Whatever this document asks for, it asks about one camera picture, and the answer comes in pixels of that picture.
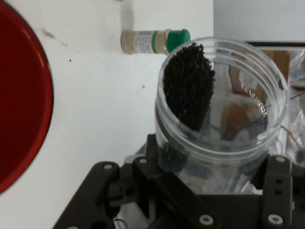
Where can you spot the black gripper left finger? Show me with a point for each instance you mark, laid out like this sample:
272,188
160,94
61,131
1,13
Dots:
166,188

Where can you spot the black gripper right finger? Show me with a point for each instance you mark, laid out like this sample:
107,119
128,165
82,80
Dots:
275,190

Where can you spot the green cap spice bottle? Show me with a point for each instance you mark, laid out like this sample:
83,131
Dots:
143,41

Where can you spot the clear plastic bag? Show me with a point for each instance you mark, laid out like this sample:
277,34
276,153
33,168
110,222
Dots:
297,71

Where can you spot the black seeds heap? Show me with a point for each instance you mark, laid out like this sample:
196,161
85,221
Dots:
188,83

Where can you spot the clear plastic jar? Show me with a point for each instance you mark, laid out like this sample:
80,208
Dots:
238,155

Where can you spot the red bowl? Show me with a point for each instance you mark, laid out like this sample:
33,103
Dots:
23,95

